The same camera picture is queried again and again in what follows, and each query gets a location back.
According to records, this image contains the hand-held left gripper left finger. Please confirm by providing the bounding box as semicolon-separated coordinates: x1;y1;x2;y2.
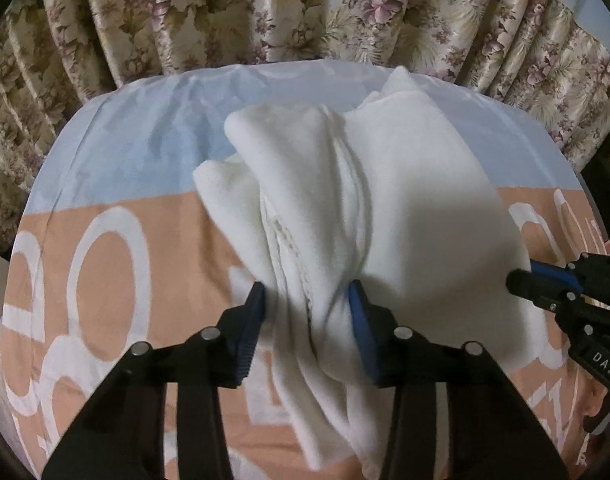
42;281;267;480

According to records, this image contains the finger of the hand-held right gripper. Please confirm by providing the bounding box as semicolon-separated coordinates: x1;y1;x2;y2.
529;252;610;307
505;269;586;313

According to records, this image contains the white knit sweater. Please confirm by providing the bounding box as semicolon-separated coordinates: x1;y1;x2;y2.
191;66;552;469

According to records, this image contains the blue and peach printed bedsheet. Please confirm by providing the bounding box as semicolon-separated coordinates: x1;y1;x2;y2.
0;59;610;480

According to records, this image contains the floral curtain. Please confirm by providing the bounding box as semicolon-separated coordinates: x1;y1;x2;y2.
0;0;610;261

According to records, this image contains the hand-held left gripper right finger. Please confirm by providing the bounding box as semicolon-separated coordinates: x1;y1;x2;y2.
348;280;569;480

